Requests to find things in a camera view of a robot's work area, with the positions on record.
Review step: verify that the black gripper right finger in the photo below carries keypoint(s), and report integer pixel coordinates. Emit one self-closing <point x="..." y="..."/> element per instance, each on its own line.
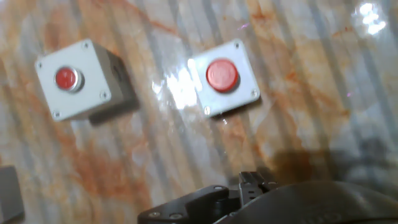
<point x="311" y="205"/>

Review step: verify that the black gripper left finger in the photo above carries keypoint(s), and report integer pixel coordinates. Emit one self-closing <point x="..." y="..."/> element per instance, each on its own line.
<point x="186" y="205"/>

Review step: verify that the marble pattern orange mat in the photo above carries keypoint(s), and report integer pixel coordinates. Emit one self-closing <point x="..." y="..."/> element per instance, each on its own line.
<point x="186" y="149"/>

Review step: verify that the grey box red mushroom button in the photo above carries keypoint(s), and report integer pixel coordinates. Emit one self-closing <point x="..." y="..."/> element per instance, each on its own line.
<point x="242" y="93"/>

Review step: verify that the grey box green flat button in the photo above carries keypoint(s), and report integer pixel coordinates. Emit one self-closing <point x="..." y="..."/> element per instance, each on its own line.
<point x="11" y="196"/>

